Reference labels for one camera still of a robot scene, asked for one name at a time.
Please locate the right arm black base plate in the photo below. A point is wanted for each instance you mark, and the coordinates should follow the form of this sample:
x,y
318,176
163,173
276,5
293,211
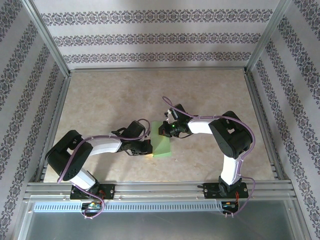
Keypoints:
x,y
211,191

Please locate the shiny metal sheet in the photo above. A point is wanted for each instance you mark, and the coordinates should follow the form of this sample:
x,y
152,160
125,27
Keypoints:
x,y
160,226

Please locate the left aluminium side rail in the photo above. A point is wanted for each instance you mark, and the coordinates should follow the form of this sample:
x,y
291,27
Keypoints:
x,y
53,127

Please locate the left small circuit board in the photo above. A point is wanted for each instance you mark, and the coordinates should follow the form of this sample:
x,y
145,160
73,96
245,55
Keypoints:
x,y
92,205

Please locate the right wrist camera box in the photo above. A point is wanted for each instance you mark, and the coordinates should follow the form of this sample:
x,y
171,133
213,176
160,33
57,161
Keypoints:
x,y
177,111

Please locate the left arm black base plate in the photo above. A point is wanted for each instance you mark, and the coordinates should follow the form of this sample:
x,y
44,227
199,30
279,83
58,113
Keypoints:
x,y
110,191

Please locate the aluminium back rail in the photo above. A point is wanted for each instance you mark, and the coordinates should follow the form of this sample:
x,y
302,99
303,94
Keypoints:
x,y
157,69

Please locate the left aluminium frame post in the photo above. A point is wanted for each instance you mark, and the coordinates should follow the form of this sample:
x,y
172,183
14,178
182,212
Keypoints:
x,y
46,37

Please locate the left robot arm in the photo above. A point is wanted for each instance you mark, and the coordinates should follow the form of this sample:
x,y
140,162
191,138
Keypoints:
x,y
70,155

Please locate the small circuit board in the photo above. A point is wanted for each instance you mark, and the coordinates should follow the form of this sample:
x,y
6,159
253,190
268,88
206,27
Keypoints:
x,y
92,205
228,205

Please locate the right aluminium side rail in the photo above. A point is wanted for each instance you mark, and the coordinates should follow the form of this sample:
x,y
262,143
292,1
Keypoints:
x,y
265,125

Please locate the aluminium frame post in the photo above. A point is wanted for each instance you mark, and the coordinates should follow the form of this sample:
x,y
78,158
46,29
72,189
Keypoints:
x,y
46,37
268,37

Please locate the long aluminium mounting rail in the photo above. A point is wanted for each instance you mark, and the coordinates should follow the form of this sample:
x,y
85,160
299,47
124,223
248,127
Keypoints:
x,y
160,191

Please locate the right aluminium frame post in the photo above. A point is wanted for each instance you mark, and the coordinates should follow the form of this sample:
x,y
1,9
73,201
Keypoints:
x,y
268,37

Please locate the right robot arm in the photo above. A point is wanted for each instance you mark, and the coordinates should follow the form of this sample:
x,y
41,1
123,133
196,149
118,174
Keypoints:
x,y
230,135

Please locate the aluminium side rail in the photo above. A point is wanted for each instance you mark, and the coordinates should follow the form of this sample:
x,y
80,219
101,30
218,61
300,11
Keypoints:
x,y
265,125
53,127

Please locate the right small circuit board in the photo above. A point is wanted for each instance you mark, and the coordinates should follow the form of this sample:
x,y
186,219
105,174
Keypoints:
x,y
228,205

